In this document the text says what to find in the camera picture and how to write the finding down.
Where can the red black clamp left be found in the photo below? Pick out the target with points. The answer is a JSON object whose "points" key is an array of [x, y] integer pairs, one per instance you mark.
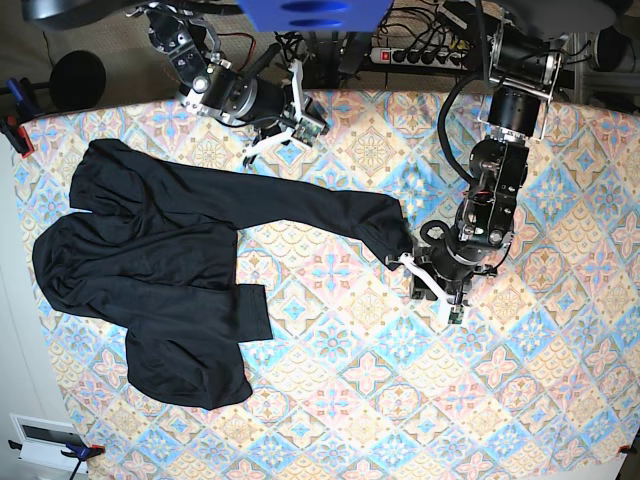
{"points": [[17, 136]]}

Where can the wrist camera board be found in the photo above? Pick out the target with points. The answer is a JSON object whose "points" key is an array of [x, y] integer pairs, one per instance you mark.
{"points": [[456, 315], [306, 132]]}

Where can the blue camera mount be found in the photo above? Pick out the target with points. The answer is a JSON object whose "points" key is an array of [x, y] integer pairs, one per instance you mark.
{"points": [[315, 15]]}

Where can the black t-shirt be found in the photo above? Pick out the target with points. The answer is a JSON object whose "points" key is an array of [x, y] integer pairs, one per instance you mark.
{"points": [[151, 246]]}

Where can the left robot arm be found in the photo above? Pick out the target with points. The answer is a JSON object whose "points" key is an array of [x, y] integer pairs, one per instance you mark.
{"points": [[522, 71]]}

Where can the white power strip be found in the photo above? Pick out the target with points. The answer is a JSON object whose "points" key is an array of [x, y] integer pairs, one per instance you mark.
{"points": [[430, 57]]}

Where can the black round stool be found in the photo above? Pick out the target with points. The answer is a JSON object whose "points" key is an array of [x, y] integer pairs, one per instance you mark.
{"points": [[77, 81]]}

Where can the blue clamp bottom left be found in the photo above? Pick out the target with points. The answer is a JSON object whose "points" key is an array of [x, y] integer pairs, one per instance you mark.
{"points": [[75, 451]]}

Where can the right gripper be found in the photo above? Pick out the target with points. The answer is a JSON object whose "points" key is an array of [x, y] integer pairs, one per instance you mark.
{"points": [[258, 103]]}

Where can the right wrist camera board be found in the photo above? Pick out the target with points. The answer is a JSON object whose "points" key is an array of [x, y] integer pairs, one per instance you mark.
{"points": [[306, 132]]}

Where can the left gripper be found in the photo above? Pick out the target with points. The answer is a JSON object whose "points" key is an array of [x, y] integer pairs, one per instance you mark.
{"points": [[453, 270]]}

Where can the white wall vent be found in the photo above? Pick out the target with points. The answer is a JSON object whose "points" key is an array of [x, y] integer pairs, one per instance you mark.
{"points": [[44, 431]]}

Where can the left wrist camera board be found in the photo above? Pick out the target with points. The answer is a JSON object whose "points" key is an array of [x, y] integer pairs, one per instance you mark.
{"points": [[456, 315]]}

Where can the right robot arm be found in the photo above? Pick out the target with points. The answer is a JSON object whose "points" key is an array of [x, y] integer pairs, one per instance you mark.
{"points": [[209, 85]]}

